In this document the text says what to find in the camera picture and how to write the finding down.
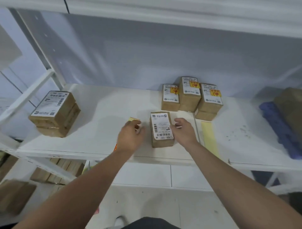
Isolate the person's right hand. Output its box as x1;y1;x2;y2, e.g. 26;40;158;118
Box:
170;118;199;148

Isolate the person's left hand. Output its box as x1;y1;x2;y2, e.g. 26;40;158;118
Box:
115;120;147;156

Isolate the yellow red sticker strip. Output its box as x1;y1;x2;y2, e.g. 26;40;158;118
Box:
201;121;220;159
114;117;142;151

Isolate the small brown cardboard box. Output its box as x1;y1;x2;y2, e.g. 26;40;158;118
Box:
179;103;199;113
198;83;223;114
150;111;175;148
178;76;202;107
194;109;217;121
161;84;180;112

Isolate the white metal shelf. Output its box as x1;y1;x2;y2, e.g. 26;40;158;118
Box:
0;0;302;196

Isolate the stack of labelled brown parcels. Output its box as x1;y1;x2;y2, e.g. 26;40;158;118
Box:
29;91;81;138

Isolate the person's right forearm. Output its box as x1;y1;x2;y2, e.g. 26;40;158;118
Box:
187;141;302;229

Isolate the person's left forearm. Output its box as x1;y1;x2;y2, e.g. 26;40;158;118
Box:
13;150;130;229

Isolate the person's left white shoe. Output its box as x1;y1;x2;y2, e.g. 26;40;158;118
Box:
115;216;126;229

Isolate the person's dark clothing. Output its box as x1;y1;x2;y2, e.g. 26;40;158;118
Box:
122;217;181;229

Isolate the yellow white plastic packet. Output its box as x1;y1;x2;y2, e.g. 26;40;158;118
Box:
82;160;95;175

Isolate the row of flat brown cartons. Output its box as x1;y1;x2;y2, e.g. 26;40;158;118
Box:
30;158;85;186

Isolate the blue plastic crate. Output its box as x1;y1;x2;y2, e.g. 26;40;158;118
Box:
251;171;280;187

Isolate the blue plastic pallet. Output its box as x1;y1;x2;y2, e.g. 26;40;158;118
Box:
259;101;302;160

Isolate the large brown carton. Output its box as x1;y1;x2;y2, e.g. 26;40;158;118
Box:
273;87;302;140

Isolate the open brown carton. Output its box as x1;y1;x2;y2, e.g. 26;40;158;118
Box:
0;154;19;182

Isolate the white flat panel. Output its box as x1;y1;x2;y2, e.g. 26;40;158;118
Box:
0;23;23;71

